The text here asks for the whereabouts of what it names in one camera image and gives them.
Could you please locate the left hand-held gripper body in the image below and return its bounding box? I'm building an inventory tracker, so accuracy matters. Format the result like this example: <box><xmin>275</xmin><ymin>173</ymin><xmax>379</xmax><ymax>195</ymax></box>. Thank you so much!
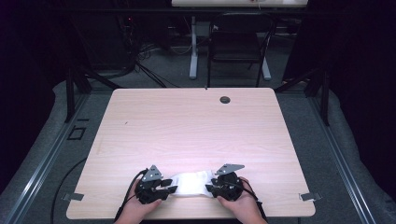
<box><xmin>134</xmin><ymin>164</ymin><xmax>172</xmax><ymax>205</ymax></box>

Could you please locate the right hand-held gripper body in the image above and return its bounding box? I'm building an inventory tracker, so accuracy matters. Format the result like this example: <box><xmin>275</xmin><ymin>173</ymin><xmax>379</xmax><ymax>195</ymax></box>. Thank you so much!
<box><xmin>211</xmin><ymin>163</ymin><xmax>246</xmax><ymax>202</ymax></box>

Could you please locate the person's left hand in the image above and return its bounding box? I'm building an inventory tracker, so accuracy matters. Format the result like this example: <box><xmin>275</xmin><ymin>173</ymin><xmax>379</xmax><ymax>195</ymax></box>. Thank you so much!
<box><xmin>118</xmin><ymin>181</ymin><xmax>163</xmax><ymax>223</ymax></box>

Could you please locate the person's right hand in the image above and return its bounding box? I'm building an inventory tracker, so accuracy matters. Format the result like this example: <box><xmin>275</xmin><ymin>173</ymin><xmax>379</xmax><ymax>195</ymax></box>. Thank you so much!
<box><xmin>216</xmin><ymin>176</ymin><xmax>260</xmax><ymax>220</ymax></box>

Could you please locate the black folding chair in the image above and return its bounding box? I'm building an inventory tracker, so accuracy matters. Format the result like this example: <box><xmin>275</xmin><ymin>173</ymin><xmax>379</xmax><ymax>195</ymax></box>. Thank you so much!
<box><xmin>205</xmin><ymin>12</ymin><xmax>279</xmax><ymax>89</ymax></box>

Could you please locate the white desk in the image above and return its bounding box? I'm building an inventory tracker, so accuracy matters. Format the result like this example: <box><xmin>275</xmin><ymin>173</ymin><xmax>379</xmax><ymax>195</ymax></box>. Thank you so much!
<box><xmin>171</xmin><ymin>0</ymin><xmax>308</xmax><ymax>80</ymax></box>

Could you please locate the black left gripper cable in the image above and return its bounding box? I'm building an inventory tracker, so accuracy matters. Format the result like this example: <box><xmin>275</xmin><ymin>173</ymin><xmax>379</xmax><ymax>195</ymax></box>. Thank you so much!
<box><xmin>113</xmin><ymin>168</ymin><xmax>149</xmax><ymax>222</ymax></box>

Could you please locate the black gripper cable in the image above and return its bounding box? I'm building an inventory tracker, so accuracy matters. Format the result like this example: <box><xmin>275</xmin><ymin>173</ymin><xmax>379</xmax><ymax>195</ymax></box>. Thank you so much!
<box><xmin>113</xmin><ymin>168</ymin><xmax>149</xmax><ymax>222</ymax></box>
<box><xmin>241</xmin><ymin>181</ymin><xmax>269</xmax><ymax>223</ymax></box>

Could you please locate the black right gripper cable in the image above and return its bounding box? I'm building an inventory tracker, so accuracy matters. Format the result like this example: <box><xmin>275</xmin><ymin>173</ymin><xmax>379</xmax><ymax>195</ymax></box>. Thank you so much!
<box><xmin>241</xmin><ymin>181</ymin><xmax>269</xmax><ymax>223</ymax></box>

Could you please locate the grey metal table bracket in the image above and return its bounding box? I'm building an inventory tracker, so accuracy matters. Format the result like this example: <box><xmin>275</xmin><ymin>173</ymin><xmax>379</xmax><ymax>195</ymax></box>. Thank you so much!
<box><xmin>299</xmin><ymin>191</ymin><xmax>323</xmax><ymax>202</ymax></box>
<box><xmin>61</xmin><ymin>192</ymin><xmax>85</xmax><ymax>202</ymax></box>

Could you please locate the black floor cable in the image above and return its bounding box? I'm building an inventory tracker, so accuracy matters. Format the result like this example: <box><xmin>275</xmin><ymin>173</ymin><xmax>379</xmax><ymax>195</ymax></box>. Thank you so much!
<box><xmin>50</xmin><ymin>157</ymin><xmax>89</xmax><ymax>224</ymax></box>

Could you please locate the aluminium floor rail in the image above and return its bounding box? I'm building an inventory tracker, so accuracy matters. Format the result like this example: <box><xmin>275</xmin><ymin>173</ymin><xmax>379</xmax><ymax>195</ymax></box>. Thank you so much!
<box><xmin>3</xmin><ymin>92</ymin><xmax>92</xmax><ymax>224</ymax></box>
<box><xmin>307</xmin><ymin>94</ymin><xmax>377</xmax><ymax>224</ymax></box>

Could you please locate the bundle of black floor cables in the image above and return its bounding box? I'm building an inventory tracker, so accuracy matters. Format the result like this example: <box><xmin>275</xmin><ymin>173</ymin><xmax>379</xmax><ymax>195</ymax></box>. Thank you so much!
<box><xmin>115</xmin><ymin>15</ymin><xmax>181</xmax><ymax>89</ymax></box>

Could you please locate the black frame post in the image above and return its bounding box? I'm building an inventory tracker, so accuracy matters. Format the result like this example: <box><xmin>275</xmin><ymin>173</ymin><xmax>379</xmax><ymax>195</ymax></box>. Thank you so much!
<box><xmin>64</xmin><ymin>66</ymin><xmax>122</xmax><ymax>123</ymax></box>
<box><xmin>274</xmin><ymin>66</ymin><xmax>331</xmax><ymax>127</ymax></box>

